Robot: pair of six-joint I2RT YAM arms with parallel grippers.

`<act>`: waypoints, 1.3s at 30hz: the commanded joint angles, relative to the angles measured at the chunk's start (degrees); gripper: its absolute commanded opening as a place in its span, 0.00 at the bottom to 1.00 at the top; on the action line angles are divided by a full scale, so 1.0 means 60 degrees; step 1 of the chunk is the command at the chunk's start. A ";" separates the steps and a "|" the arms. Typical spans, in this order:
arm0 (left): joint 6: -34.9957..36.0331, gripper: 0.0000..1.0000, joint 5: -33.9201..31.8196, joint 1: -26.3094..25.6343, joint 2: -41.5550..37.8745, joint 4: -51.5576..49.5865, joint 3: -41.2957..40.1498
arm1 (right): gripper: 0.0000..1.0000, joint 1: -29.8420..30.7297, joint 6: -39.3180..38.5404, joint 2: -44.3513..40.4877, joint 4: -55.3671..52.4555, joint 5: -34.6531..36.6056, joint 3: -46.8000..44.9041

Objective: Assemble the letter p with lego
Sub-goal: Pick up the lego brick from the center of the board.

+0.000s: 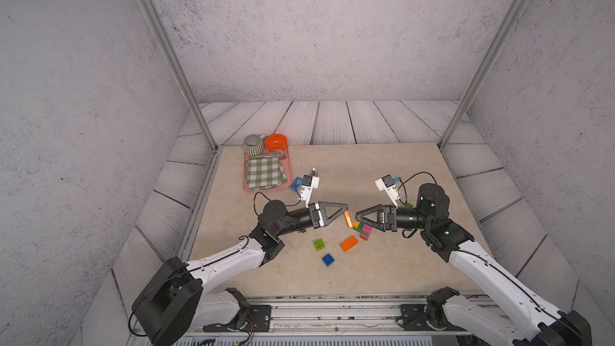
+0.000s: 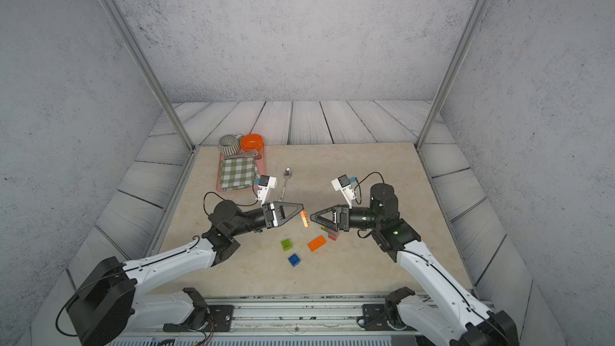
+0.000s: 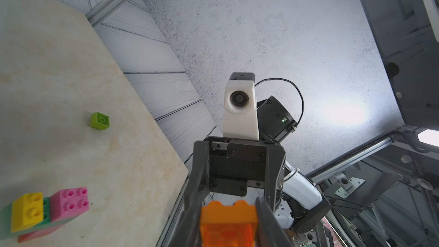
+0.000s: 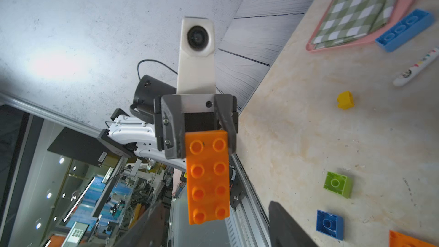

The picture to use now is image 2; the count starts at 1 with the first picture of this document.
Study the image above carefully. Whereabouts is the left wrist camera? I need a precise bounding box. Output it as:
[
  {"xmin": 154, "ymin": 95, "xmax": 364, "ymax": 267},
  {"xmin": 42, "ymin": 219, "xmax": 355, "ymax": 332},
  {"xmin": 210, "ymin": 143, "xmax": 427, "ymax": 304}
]
[{"xmin": 255, "ymin": 175, "xmax": 277, "ymax": 204}]

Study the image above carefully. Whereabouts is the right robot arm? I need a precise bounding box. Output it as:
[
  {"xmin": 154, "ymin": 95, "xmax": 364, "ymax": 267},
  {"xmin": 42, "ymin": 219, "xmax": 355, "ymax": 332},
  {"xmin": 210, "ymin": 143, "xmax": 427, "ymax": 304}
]
[{"xmin": 310, "ymin": 183, "xmax": 520, "ymax": 345}]

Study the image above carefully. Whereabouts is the green checkered cloth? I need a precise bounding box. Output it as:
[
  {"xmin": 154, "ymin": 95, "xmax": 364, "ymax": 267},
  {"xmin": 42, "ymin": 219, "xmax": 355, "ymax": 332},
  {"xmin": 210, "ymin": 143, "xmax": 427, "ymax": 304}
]
[{"xmin": 219, "ymin": 158, "xmax": 260, "ymax": 192}]

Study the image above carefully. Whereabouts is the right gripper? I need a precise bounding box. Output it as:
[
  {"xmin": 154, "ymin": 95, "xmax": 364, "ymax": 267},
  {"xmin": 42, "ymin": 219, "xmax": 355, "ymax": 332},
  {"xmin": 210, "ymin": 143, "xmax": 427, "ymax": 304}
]
[{"xmin": 313, "ymin": 205, "xmax": 384, "ymax": 235}]

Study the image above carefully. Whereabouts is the lime green lego brick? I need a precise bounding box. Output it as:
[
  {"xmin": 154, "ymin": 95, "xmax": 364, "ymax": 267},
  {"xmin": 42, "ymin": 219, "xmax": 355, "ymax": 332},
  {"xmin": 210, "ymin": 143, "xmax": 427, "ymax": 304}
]
[{"xmin": 281, "ymin": 239, "xmax": 293, "ymax": 251}]

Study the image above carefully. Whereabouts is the striped grey mug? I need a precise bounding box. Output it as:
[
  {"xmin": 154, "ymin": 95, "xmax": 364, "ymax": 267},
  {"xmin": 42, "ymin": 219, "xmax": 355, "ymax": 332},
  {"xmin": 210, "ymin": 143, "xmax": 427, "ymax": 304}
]
[{"xmin": 218, "ymin": 134, "xmax": 243, "ymax": 158}]

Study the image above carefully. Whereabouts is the orange lego brick front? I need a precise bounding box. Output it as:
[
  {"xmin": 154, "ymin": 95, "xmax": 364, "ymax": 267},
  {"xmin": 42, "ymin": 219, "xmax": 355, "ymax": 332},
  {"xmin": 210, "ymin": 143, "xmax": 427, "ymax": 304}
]
[{"xmin": 300, "ymin": 210, "xmax": 310, "ymax": 228}]

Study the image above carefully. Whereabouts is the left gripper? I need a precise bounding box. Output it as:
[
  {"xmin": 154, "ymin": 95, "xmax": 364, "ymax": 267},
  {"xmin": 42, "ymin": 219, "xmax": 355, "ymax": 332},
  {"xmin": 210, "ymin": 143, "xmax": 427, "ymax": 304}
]
[{"xmin": 227, "ymin": 203, "xmax": 301, "ymax": 240}]

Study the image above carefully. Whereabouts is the aluminium frame post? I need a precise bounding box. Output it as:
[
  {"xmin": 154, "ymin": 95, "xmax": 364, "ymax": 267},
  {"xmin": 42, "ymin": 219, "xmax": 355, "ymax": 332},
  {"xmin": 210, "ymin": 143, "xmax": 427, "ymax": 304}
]
[
  {"xmin": 415, "ymin": 0, "xmax": 489, "ymax": 152},
  {"xmin": 99, "ymin": 0, "xmax": 195, "ymax": 153}
]

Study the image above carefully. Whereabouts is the left aluminium frame post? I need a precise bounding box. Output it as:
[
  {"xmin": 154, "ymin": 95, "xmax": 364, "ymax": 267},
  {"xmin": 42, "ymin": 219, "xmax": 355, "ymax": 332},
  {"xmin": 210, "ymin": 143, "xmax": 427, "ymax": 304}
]
[{"xmin": 99, "ymin": 0, "xmax": 195, "ymax": 153}]

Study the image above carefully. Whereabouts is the metal spoon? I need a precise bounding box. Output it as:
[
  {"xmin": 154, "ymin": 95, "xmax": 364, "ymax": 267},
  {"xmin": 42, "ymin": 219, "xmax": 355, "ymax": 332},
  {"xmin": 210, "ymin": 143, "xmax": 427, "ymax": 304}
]
[{"xmin": 279, "ymin": 168, "xmax": 292, "ymax": 202}]

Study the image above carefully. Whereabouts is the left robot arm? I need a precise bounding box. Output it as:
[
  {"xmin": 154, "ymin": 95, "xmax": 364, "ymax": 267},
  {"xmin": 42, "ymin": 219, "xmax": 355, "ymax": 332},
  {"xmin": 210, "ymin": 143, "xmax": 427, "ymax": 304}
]
[{"xmin": 60, "ymin": 200, "xmax": 304, "ymax": 345}]

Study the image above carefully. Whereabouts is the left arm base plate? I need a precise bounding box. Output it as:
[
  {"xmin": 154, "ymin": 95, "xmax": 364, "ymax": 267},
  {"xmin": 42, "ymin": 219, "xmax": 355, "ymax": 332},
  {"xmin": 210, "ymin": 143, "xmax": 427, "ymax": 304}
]
[{"xmin": 163, "ymin": 305, "xmax": 235, "ymax": 333}]

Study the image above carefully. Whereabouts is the blue small lego brick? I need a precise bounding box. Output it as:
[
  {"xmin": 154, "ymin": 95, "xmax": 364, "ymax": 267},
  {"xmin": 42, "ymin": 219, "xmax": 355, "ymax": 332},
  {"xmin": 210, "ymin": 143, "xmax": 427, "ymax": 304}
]
[{"xmin": 288, "ymin": 254, "xmax": 300, "ymax": 267}]

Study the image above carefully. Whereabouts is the pink tray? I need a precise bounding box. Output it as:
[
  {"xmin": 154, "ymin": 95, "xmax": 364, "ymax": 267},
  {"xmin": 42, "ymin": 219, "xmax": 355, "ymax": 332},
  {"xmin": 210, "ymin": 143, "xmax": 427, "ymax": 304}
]
[{"xmin": 216, "ymin": 147, "xmax": 266, "ymax": 192}]

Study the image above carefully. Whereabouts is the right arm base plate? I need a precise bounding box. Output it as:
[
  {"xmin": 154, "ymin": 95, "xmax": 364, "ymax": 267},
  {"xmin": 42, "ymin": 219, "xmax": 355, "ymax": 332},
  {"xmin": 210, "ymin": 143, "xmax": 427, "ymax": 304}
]
[{"xmin": 357, "ymin": 302, "xmax": 408, "ymax": 332}]

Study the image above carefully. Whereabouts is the aluminium front rail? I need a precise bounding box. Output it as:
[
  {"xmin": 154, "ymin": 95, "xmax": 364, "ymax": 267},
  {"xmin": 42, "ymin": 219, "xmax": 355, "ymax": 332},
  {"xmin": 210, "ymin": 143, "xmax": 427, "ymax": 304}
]
[{"xmin": 86, "ymin": 294, "xmax": 510, "ymax": 346}]

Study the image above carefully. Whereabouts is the metal utensil on tray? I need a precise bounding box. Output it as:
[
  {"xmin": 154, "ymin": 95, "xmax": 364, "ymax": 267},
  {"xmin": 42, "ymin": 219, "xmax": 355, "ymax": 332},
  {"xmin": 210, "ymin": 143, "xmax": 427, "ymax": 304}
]
[{"xmin": 225, "ymin": 150, "xmax": 262, "ymax": 160}]

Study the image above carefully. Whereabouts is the orange lego brick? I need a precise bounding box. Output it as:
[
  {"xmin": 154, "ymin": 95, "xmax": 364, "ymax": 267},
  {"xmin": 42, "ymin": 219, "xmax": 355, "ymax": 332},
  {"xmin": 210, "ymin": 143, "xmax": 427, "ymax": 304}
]
[
  {"xmin": 307, "ymin": 236, "xmax": 326, "ymax": 251},
  {"xmin": 300, "ymin": 210, "xmax": 310, "ymax": 228}
]

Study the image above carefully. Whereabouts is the orange bowl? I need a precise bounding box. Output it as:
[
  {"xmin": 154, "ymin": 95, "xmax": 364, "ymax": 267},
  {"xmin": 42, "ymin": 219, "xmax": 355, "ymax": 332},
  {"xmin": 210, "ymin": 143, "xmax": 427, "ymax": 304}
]
[{"xmin": 240, "ymin": 134, "xmax": 264, "ymax": 152}]

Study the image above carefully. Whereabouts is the right aluminium frame post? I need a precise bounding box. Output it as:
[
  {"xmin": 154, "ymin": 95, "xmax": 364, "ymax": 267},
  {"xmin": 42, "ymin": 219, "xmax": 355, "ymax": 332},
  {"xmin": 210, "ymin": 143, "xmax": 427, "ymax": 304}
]
[{"xmin": 415, "ymin": 0, "xmax": 489, "ymax": 152}]

